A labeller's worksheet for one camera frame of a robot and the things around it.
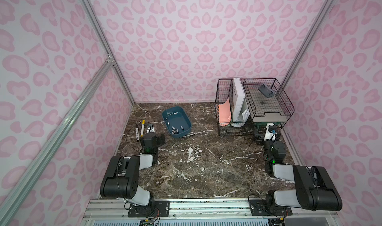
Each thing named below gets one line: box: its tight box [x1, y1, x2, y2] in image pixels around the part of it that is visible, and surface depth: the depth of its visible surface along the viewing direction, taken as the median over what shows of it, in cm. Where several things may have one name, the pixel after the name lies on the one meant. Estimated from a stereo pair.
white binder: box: [232, 77, 246, 124], surface depth 97 cm
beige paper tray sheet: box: [248, 88, 288, 123], surface depth 90 cm
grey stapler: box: [258, 84, 275, 98], surface depth 99 cm
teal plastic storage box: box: [162, 106, 192, 139], surface depth 110 cm
